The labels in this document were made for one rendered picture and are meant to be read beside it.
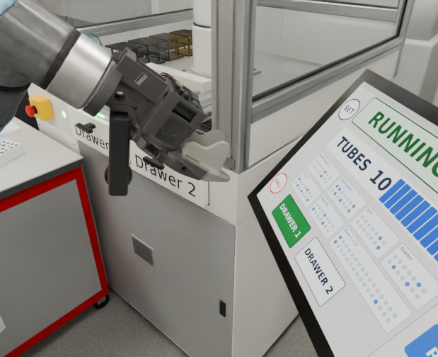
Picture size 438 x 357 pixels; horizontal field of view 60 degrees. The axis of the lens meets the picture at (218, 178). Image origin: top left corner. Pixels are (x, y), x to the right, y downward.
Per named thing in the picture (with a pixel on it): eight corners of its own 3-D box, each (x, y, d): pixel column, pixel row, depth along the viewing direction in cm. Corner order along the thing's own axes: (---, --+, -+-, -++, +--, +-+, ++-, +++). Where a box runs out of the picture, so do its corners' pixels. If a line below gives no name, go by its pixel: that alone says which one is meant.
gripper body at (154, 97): (211, 120, 45) (122, 57, 39) (168, 173, 47) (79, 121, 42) (202, 98, 51) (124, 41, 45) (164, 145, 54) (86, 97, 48)
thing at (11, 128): (-14, 142, 138) (-16, 137, 137) (-21, 134, 143) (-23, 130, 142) (22, 131, 145) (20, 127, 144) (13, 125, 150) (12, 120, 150)
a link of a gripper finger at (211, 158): (256, 166, 50) (202, 128, 46) (227, 197, 52) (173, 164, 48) (250, 154, 53) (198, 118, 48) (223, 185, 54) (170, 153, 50)
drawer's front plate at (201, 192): (204, 208, 94) (203, 170, 88) (131, 168, 110) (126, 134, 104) (209, 205, 95) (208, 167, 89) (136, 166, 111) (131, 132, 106)
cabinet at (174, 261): (232, 406, 133) (239, 229, 90) (74, 265, 191) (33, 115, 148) (352, 260, 193) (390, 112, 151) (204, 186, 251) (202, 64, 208)
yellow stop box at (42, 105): (41, 122, 133) (35, 103, 129) (31, 117, 137) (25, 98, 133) (54, 117, 136) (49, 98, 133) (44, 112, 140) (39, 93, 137)
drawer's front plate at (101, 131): (126, 166, 112) (121, 131, 106) (73, 137, 128) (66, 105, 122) (131, 163, 113) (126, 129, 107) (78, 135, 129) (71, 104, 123)
